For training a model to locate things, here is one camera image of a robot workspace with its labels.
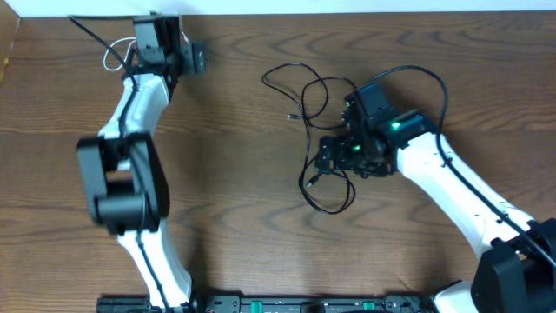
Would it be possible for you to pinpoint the black usb cable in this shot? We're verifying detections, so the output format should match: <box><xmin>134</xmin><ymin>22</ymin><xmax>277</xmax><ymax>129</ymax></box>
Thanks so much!
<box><xmin>261</xmin><ymin>62</ymin><xmax>358</xmax><ymax>216</ymax></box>

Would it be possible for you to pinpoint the white usb cable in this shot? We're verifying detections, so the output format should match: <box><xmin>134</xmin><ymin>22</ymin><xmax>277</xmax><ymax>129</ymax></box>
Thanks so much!
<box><xmin>103</xmin><ymin>37</ymin><xmax>138</xmax><ymax>72</ymax></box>

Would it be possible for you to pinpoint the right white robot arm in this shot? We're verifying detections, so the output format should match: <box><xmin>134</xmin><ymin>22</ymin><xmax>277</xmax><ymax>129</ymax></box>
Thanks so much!
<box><xmin>314</xmin><ymin>83</ymin><xmax>555</xmax><ymax>312</ymax></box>

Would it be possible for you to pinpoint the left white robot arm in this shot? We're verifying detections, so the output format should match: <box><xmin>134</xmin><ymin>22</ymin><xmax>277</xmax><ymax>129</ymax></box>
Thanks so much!
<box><xmin>76</xmin><ymin>12</ymin><xmax>207</xmax><ymax>312</ymax></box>

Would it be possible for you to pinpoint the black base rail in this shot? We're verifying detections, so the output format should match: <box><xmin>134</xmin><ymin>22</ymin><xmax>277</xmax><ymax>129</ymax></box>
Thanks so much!
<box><xmin>96</xmin><ymin>294</ymin><xmax>437</xmax><ymax>313</ymax></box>

